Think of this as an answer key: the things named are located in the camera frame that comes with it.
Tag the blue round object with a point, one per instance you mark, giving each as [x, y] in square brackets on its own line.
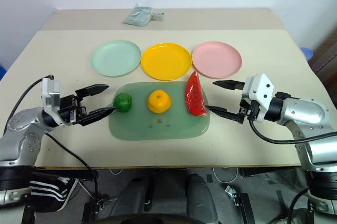
[306, 54]

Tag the translucent green tray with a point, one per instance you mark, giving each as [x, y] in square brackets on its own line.
[158, 126]

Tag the red watermelon slice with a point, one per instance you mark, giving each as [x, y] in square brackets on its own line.
[194, 97]

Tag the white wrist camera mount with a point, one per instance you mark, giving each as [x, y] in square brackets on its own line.
[51, 91]
[259, 89]

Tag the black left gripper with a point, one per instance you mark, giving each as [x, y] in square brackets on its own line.
[69, 108]

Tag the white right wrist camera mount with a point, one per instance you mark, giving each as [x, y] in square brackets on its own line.
[259, 89]

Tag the pink plate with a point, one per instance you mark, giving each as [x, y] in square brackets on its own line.
[216, 59]

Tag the brown wooden furniture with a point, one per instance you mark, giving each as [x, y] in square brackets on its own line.
[326, 55]

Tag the metal caster bracket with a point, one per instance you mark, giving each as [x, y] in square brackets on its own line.
[237, 197]

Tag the green pepper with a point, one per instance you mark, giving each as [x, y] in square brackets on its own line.
[122, 102]

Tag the black sneaker with white stripes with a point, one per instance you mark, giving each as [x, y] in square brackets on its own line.
[52, 192]

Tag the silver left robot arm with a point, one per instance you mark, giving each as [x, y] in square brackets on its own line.
[25, 129]

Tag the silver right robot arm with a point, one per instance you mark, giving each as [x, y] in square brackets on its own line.
[302, 113]

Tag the dark grey rounded shape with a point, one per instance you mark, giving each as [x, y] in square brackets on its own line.
[201, 197]
[134, 197]

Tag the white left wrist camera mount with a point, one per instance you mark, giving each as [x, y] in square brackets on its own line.
[51, 91]

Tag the yellow plate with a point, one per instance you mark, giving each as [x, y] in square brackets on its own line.
[166, 61]

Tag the light green plate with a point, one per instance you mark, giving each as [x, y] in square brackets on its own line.
[116, 58]

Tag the orange fruit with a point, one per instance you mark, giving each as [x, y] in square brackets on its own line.
[159, 101]

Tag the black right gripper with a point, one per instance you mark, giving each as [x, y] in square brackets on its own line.
[247, 110]

